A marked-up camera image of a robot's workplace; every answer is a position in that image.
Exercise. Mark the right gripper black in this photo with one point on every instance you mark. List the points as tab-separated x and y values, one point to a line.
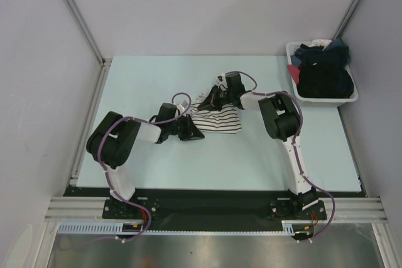
211	102

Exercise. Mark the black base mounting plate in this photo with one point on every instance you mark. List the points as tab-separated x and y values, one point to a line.
204	210

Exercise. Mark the black white striped tank top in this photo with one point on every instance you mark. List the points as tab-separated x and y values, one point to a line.
226	121

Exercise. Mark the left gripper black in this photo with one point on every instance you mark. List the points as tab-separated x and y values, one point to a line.
191	131

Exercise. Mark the left aluminium corner post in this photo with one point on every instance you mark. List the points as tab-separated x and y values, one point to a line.
85	30

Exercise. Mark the aluminium corner post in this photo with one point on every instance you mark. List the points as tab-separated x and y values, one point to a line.
355	1
85	30

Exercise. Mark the white plastic laundry basket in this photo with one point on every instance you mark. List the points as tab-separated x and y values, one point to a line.
291	48

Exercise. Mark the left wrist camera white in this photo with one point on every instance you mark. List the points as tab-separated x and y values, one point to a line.
183	107

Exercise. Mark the dark clothes pile in basket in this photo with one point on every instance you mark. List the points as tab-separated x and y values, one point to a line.
319	70

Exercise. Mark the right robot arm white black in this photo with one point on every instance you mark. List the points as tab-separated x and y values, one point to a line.
283	121

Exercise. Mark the right aluminium corner post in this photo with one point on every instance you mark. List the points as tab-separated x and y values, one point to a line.
355	1

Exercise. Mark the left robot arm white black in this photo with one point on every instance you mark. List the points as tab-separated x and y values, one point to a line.
113	139

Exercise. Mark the aluminium front rail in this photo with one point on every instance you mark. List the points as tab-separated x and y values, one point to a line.
90	209

